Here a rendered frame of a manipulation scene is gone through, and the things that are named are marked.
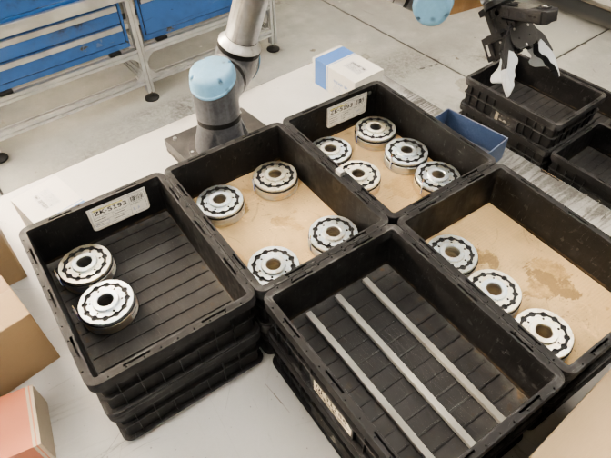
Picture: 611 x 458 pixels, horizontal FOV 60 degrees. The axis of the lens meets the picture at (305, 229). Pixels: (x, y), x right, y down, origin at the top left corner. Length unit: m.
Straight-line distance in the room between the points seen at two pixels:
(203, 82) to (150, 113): 1.70
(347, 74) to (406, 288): 0.84
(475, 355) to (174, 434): 0.56
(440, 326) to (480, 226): 0.28
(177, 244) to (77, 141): 1.88
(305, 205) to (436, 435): 0.56
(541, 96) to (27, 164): 2.33
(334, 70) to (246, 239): 0.76
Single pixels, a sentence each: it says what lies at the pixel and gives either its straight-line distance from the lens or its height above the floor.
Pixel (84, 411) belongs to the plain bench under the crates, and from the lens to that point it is 1.15.
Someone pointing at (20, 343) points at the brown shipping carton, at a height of 0.80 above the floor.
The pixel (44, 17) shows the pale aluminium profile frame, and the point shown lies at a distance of 2.77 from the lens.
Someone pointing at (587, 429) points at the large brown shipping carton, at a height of 0.90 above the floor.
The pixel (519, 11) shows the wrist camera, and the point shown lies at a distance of 1.22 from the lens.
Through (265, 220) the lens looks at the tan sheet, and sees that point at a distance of 1.17.
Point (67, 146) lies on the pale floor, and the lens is 2.96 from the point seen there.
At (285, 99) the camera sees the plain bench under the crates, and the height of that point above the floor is 0.70.
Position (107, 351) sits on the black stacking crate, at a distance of 1.04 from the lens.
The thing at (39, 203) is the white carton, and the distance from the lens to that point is 1.42.
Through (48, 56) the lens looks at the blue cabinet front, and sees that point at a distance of 2.88.
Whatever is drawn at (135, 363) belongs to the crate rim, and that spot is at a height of 0.93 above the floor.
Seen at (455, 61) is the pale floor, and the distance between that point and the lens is 3.45.
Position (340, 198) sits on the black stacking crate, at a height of 0.89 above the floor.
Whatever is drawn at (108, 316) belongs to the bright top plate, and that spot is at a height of 0.86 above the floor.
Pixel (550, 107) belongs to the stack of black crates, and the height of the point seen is 0.49.
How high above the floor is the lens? 1.67
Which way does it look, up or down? 47 degrees down
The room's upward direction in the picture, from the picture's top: 1 degrees counter-clockwise
